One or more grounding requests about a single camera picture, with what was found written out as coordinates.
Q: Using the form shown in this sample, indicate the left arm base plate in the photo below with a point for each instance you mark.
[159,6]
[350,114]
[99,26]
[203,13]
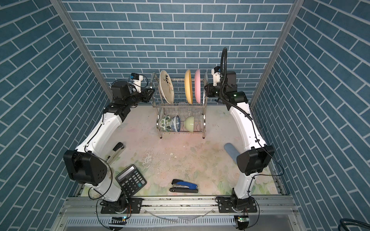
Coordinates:
[122,206]

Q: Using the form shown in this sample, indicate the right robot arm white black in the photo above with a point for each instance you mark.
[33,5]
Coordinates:
[256,155]

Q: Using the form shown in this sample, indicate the black calculator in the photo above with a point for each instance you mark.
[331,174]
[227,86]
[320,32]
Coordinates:
[131,181]

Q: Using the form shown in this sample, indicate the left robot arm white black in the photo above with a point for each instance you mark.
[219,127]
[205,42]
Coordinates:
[87,163]

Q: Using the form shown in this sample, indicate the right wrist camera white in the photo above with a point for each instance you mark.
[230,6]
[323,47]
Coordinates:
[216,73]

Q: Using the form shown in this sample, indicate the blue grey cylinder object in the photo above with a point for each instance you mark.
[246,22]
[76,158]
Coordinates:
[232,151]

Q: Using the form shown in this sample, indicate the grey black stapler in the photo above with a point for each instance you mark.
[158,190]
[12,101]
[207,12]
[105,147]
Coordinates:
[114,154]

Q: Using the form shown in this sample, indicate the blue floral white bowl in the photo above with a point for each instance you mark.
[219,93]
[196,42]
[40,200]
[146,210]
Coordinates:
[175,124]

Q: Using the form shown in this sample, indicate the aluminium front rail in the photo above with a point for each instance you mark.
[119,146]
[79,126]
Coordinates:
[199,205]

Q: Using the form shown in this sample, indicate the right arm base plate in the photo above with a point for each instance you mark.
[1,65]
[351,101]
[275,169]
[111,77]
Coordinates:
[233,204]

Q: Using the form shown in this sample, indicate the light green bowl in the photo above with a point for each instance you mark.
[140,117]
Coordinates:
[189,124]

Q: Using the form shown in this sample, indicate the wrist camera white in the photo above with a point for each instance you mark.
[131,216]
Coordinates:
[136,80]
[216,73]

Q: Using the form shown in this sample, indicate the yellow plate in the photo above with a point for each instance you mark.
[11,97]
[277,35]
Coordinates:
[188,87]

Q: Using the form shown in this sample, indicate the steel two-tier dish rack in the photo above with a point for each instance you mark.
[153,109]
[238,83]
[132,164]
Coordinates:
[180,107]

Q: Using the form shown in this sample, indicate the green leaf pattern bowl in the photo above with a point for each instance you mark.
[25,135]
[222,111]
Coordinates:
[165,124]

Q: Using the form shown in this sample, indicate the pink plate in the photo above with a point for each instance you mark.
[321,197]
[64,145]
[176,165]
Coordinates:
[197,86]

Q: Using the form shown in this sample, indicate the white plate with painted design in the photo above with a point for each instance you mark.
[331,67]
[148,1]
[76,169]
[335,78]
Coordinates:
[166,87]

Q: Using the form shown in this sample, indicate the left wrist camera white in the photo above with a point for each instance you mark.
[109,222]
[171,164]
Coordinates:
[136,80]

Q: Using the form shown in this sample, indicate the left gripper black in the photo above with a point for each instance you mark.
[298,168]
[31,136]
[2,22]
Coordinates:
[145,98]

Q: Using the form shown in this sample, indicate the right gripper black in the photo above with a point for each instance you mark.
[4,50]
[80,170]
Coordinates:
[210,91]

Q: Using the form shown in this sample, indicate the blue black stapler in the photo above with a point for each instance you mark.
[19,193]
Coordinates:
[183,187]

